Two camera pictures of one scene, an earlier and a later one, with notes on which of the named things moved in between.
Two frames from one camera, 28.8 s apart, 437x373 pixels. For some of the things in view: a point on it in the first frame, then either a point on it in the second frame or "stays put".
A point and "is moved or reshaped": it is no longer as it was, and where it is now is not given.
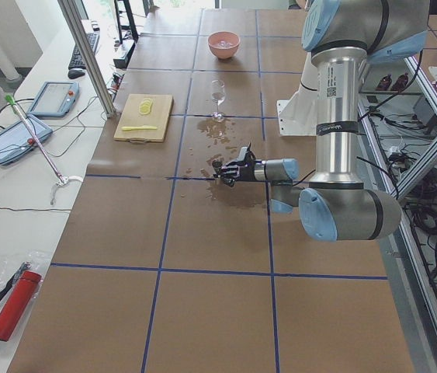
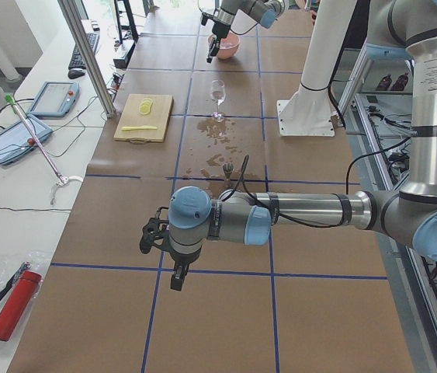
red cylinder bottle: [7, 317] stays put
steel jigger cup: [217, 164] is moved or reshaped
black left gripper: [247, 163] -> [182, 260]
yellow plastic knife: [127, 128] stays put
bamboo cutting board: [144, 118] stays put
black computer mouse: [73, 74] stays put
